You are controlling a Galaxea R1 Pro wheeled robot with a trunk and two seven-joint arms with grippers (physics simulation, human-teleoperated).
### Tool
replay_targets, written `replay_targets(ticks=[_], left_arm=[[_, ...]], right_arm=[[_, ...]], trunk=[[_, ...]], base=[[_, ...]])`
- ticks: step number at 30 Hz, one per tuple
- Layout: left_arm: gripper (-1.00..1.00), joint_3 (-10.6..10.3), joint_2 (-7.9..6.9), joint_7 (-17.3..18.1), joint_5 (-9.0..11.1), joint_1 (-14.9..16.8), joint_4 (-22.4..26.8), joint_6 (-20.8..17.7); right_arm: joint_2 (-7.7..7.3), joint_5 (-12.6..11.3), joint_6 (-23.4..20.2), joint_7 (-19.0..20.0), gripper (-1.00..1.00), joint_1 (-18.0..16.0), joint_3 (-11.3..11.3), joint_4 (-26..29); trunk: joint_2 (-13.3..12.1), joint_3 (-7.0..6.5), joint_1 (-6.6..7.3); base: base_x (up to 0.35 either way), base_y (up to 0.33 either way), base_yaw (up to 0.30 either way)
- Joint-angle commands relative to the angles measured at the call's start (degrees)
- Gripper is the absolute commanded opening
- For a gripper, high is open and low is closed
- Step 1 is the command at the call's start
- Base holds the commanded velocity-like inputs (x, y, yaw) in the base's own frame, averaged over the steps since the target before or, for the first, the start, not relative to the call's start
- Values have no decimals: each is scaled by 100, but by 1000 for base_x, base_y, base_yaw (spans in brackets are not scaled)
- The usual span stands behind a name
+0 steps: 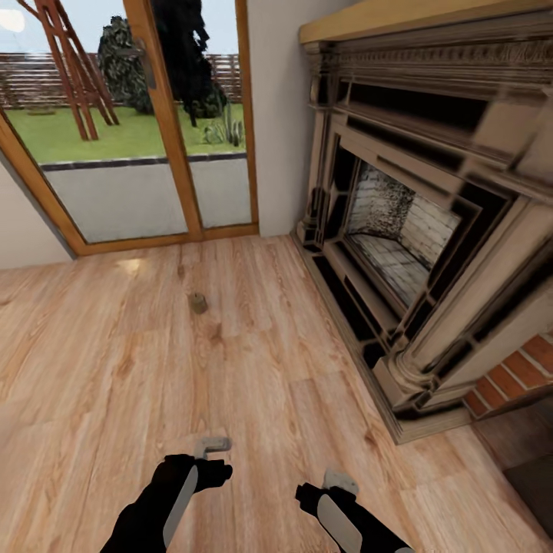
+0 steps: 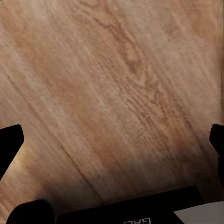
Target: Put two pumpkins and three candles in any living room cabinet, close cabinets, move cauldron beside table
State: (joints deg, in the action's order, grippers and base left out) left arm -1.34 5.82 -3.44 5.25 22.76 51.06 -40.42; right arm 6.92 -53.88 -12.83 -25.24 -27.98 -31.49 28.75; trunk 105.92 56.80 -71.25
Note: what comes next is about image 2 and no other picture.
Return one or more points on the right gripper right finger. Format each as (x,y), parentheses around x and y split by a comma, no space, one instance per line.
(217,139)

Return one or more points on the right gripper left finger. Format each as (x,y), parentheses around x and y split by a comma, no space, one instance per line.
(11,140)

